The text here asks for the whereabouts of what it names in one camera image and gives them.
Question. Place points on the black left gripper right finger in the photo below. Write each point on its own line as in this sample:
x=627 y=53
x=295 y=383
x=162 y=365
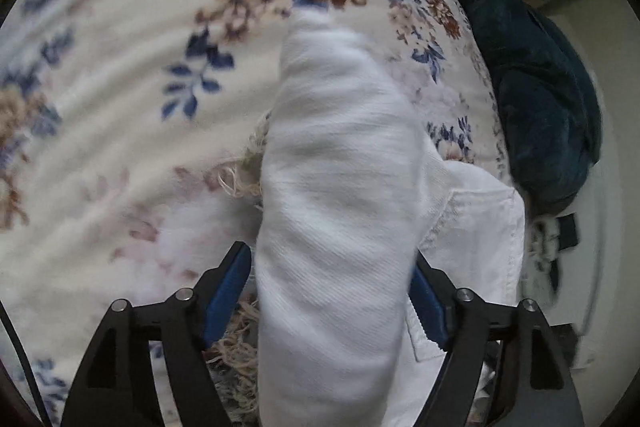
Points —
x=533 y=386

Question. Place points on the white pants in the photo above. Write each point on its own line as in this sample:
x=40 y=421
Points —
x=353 y=190

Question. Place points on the black electronic device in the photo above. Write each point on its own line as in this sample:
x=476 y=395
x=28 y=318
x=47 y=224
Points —
x=568 y=340

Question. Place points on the blue denim jeans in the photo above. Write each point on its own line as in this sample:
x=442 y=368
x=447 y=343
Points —
x=232 y=360

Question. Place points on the pale green garment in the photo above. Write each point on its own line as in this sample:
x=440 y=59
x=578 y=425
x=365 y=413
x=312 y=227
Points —
x=540 y=278

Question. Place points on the black garment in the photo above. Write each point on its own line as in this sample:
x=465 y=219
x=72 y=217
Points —
x=563 y=235

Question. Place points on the dark teal blanket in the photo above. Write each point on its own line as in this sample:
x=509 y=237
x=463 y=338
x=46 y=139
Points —
x=548 y=108

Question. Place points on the floral bed blanket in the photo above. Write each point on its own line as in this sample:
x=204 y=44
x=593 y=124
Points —
x=119 y=119

